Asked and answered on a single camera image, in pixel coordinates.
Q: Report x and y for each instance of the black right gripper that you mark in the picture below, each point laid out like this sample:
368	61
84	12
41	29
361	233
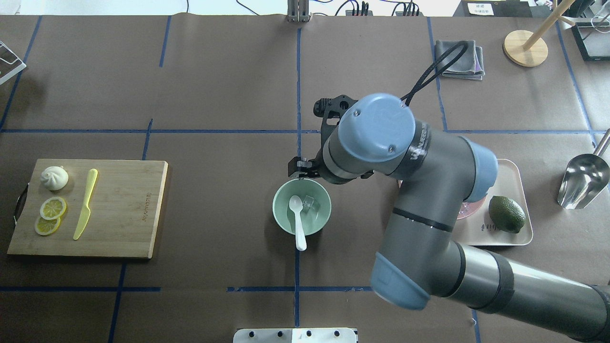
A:
303	166

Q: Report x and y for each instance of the clear ice cube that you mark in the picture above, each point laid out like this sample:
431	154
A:
309	204

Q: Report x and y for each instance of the white plastic spoon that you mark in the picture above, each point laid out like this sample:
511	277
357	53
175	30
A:
296	206

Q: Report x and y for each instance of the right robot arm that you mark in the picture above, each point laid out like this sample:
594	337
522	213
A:
418	258

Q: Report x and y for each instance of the mint green bowl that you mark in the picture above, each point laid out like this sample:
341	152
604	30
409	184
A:
314	218

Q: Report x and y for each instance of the pink bowl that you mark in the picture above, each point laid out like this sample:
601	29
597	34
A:
469	208

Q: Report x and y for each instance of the metal ice scoop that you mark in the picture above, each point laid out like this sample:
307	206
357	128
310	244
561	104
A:
585	177

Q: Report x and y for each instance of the cream plastic tray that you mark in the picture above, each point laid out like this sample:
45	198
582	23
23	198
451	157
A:
480	230

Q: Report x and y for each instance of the folded grey cloth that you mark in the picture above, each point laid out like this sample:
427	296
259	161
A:
470	66

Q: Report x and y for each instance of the green avocado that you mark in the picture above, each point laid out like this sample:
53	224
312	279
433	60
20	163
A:
506	214

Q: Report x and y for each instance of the yellow plastic knife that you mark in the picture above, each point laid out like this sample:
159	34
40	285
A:
85	213

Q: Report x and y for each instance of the bamboo cutting board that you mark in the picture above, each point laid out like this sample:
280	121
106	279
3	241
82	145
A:
125	209

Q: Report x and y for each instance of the wooden mug tree stand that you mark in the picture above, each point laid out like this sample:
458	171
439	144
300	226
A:
528	49

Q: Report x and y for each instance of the white cup rack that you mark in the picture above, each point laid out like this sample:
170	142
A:
10	63

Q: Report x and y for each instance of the aluminium frame post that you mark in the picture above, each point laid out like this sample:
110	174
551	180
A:
298	11

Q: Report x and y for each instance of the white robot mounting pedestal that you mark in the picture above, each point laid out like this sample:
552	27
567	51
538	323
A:
296	335

